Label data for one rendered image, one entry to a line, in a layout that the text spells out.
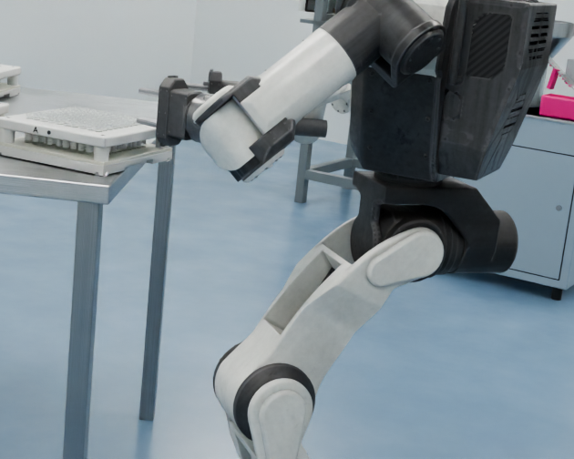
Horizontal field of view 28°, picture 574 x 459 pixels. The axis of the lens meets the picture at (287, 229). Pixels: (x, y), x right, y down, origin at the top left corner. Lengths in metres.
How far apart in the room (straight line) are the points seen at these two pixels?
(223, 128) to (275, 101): 0.09
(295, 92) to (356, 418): 1.93
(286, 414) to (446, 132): 0.53
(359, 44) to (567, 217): 3.26
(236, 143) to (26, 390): 1.92
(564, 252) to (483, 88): 3.12
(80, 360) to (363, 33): 0.85
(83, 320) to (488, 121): 0.82
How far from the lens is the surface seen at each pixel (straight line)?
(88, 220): 2.07
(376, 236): 1.92
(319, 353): 1.94
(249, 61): 8.62
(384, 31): 1.67
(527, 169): 4.88
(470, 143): 1.83
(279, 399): 1.88
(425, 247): 1.91
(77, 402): 2.18
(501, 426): 3.55
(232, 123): 1.66
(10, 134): 2.22
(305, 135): 2.21
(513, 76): 1.80
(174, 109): 2.03
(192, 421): 3.31
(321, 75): 1.65
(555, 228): 4.88
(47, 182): 2.05
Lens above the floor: 1.33
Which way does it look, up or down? 14 degrees down
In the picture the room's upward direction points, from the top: 6 degrees clockwise
